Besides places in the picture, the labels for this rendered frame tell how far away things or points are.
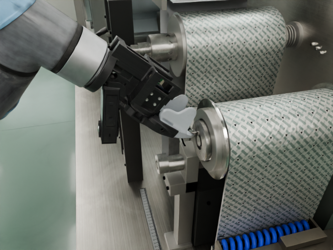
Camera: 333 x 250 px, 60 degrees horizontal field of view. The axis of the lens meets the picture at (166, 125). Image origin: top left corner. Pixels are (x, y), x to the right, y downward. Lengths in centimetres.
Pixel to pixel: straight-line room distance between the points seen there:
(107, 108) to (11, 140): 248
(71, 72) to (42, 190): 194
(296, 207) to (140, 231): 39
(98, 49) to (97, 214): 57
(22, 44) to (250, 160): 38
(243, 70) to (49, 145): 220
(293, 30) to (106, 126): 54
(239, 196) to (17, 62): 43
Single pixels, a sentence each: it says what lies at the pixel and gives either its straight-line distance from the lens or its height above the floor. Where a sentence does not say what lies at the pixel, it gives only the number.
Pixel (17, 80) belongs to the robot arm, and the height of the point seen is 140.
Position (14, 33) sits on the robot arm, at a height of 147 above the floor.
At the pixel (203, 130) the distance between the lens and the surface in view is 49.
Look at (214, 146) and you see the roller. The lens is 48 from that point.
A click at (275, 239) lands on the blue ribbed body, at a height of 104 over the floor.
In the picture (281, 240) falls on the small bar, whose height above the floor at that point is 105.
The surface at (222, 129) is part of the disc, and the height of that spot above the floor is 130.
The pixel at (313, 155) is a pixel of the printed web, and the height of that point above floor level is 123.
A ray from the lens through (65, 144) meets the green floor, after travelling 267.
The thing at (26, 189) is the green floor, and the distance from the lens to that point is 236.
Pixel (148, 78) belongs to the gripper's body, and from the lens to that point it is 42.
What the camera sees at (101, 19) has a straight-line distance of 140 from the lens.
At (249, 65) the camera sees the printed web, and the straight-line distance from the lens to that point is 71.
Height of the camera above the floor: 157
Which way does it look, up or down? 35 degrees down
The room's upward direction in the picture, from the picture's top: straight up
